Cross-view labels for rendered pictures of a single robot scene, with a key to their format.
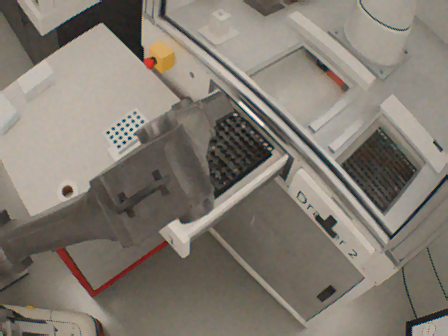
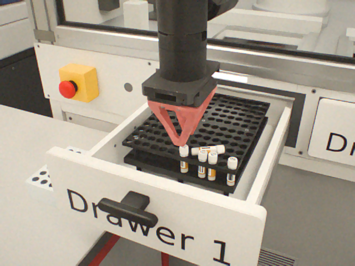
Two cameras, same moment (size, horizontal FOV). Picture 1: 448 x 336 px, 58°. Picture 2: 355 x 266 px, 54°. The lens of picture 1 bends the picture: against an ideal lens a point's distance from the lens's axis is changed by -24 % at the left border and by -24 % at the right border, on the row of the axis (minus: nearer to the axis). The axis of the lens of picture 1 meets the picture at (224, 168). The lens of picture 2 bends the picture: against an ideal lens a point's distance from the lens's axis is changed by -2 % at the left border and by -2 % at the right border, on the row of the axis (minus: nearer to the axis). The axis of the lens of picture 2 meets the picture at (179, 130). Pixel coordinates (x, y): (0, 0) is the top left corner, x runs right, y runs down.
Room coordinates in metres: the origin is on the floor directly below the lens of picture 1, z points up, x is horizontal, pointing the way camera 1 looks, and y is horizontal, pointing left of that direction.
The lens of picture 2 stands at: (0.14, 0.20, 1.19)
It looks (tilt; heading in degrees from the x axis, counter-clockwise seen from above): 31 degrees down; 345
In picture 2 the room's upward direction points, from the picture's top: straight up
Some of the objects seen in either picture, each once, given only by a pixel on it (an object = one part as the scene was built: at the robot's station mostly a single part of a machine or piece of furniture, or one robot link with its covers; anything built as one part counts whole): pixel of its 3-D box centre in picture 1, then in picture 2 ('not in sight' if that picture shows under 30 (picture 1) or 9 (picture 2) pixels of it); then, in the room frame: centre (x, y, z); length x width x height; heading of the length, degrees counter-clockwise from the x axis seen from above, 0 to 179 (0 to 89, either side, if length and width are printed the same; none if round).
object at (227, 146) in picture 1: (212, 154); (202, 136); (0.62, 0.03, 0.87); 0.22 x 0.18 x 0.06; 141
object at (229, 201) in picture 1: (215, 153); (204, 136); (0.62, 0.03, 0.86); 0.40 x 0.26 x 0.06; 141
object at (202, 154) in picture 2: not in sight; (202, 164); (0.51, 0.07, 0.89); 0.01 x 0.01 x 0.05
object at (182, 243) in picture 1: (145, 202); (145, 210); (0.46, 0.16, 0.87); 0.29 x 0.02 x 0.11; 51
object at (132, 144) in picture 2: not in sight; (177, 154); (0.54, 0.10, 0.90); 0.18 x 0.02 x 0.01; 51
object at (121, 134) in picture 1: (127, 133); (67, 175); (0.68, 0.27, 0.78); 0.12 x 0.08 x 0.04; 142
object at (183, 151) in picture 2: not in sight; (184, 159); (0.53, 0.09, 0.89); 0.01 x 0.01 x 0.05
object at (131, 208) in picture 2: not in sight; (132, 205); (0.44, 0.17, 0.91); 0.07 x 0.04 x 0.01; 51
